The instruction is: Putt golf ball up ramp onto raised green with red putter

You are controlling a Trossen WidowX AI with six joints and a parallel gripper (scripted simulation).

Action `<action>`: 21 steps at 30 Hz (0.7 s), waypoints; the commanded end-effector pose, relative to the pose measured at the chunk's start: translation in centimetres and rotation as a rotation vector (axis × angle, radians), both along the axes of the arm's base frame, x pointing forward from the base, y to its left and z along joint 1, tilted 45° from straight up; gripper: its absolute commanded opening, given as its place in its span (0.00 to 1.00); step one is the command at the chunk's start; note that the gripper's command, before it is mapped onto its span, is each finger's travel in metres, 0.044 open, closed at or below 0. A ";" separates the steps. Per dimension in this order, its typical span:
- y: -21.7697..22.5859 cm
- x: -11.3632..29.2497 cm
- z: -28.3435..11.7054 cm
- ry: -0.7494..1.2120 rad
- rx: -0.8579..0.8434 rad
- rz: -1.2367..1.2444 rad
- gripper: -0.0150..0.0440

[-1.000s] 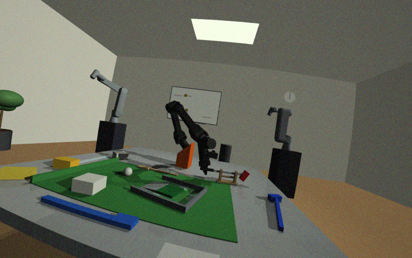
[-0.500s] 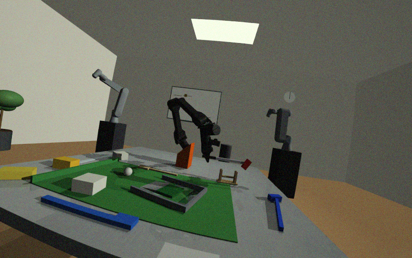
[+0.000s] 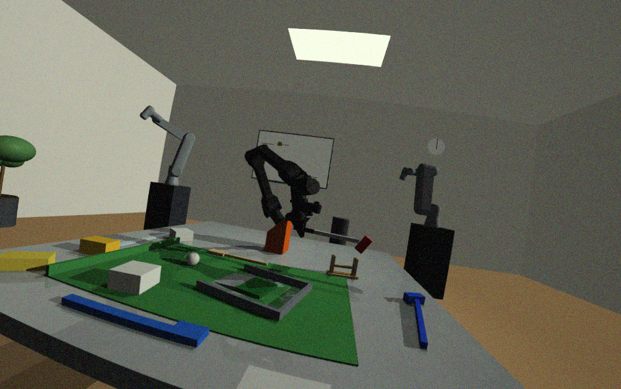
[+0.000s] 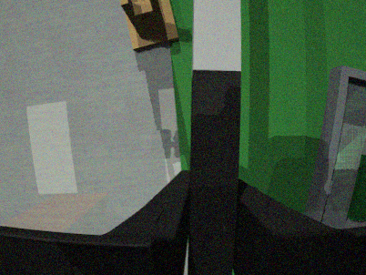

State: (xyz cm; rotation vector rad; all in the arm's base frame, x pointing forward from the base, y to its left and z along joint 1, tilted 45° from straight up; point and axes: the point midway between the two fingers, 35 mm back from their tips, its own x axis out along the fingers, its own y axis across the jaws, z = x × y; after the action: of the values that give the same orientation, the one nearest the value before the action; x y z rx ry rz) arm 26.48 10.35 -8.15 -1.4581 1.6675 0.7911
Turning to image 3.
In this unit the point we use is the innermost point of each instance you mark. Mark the yellow rectangular block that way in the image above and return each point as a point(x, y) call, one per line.
point(98, 244)
point(19, 261)

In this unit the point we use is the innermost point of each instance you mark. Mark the white golf ball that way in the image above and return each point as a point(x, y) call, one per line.
point(192, 258)

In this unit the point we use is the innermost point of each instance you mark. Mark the green flat mat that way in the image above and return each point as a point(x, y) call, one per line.
point(319, 326)

